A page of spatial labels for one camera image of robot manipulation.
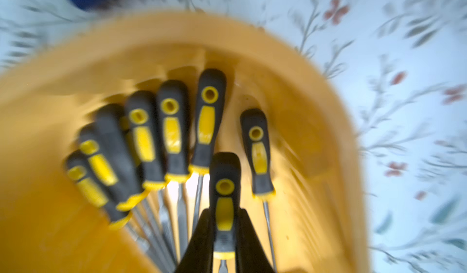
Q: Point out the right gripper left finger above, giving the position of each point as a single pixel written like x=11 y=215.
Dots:
x=199 y=254

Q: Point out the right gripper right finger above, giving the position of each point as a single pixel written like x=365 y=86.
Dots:
x=250 y=256

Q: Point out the yellow plastic storage tray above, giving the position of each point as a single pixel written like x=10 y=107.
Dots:
x=47 y=226

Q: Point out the black yellow file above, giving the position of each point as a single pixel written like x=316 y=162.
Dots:
x=94 y=148
x=113 y=127
x=255 y=135
x=141 y=110
x=173 y=111
x=79 y=171
x=224 y=196
x=209 y=109

